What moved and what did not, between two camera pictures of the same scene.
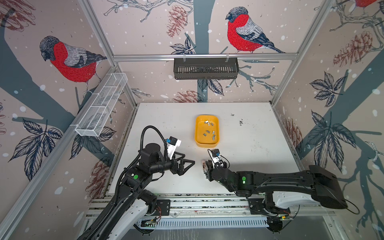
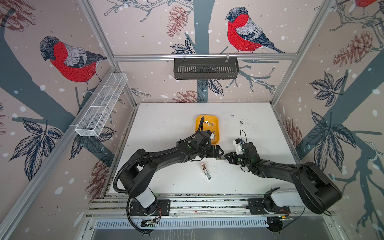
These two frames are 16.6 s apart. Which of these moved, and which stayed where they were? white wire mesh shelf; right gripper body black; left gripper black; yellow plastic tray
Moved: left gripper black; right gripper body black
Stayed: yellow plastic tray; white wire mesh shelf
